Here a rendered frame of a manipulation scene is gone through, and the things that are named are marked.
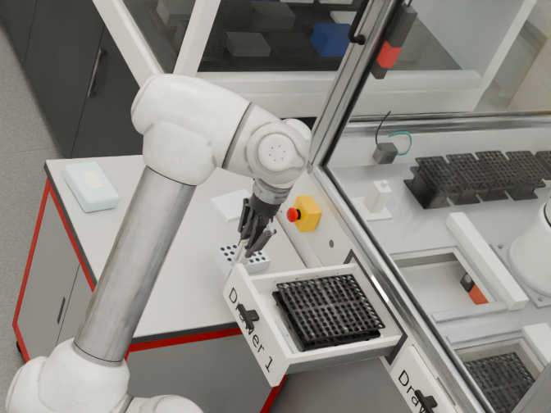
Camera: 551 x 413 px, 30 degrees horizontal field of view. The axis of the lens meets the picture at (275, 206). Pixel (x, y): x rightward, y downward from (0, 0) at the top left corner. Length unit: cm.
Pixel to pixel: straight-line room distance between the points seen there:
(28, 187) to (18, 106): 47
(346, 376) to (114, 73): 133
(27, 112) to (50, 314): 144
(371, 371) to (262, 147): 100
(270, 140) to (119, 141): 170
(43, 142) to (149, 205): 224
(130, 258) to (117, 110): 159
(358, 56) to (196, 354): 85
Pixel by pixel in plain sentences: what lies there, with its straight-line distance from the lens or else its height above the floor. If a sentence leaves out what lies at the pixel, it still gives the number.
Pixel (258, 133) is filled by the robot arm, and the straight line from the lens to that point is 177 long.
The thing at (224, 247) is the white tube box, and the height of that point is 80.
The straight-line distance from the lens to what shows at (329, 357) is 241.
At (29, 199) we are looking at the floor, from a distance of 381.
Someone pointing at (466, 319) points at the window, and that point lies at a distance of 233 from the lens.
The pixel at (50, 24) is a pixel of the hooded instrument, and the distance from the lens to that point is 400.
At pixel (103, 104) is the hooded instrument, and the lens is 353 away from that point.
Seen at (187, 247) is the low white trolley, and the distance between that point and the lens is 268.
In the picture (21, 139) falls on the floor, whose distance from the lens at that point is 406.
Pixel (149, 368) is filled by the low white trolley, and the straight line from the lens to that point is 259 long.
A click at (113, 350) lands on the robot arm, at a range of 194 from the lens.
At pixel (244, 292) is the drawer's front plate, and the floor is 90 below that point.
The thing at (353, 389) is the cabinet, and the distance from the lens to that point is 269.
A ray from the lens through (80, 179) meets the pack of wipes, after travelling 271.
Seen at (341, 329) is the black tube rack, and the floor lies 90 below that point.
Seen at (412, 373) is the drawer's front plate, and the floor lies 89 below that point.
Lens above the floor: 256
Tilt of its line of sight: 38 degrees down
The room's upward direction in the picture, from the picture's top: 24 degrees clockwise
